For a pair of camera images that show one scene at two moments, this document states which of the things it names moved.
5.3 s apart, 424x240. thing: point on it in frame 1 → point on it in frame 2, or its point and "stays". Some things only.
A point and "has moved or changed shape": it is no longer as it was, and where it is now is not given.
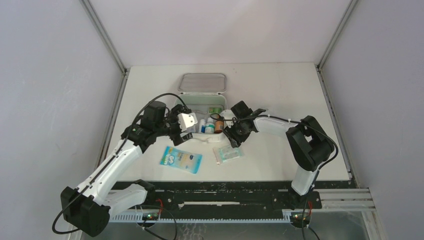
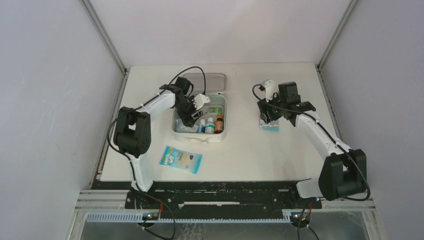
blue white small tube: x=202 y=126 stays
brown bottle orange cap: x=219 y=126 stays
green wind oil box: x=215 y=110 stays
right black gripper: x=233 y=138 → x=266 y=113
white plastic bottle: x=210 y=126 stays
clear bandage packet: x=223 y=154 has moved or changed shape
